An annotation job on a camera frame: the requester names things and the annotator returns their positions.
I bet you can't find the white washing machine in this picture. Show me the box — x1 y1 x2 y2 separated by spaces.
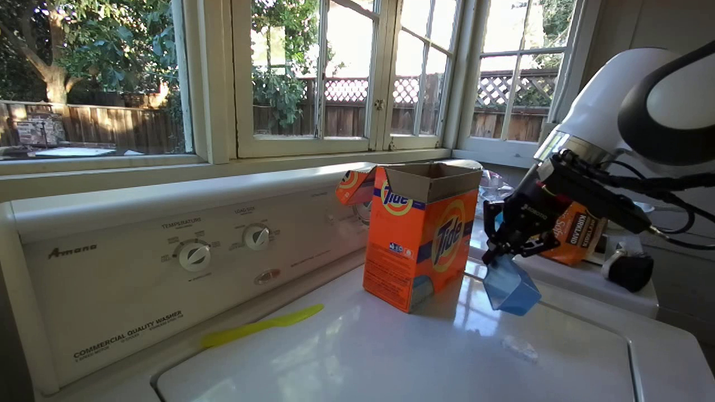
0 159 715 402

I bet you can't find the small white washer knob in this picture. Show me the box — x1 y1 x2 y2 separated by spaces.
242 224 271 251

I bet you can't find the white grid pane window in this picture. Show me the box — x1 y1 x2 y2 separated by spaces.
454 0 584 168

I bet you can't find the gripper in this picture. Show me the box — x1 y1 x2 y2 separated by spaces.
482 165 573 265

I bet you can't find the white dryer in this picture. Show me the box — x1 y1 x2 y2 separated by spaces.
468 161 661 320

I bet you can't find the orange detergent box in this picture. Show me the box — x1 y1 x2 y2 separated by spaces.
335 162 484 314

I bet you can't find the single pane window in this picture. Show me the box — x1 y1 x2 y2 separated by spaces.
0 0 195 162

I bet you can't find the blue plastic measuring scoop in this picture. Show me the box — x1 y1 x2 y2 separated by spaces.
483 254 542 317

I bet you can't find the black and white device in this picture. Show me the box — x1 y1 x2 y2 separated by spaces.
601 248 655 293

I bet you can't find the orange dryer sheet package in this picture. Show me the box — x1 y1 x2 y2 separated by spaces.
538 201 608 266

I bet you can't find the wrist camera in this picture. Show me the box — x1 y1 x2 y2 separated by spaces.
550 152 653 235

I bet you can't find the yellow-green plastic spatula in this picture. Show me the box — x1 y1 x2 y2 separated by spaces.
201 303 325 349

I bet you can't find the white casement window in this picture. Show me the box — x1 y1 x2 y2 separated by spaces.
231 0 465 159

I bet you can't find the large white washer knob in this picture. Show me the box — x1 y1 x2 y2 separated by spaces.
177 241 212 273

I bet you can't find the washing machine lid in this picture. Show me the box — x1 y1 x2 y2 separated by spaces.
152 262 638 402

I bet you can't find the clear plastic bag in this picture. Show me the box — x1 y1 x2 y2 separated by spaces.
478 169 513 204

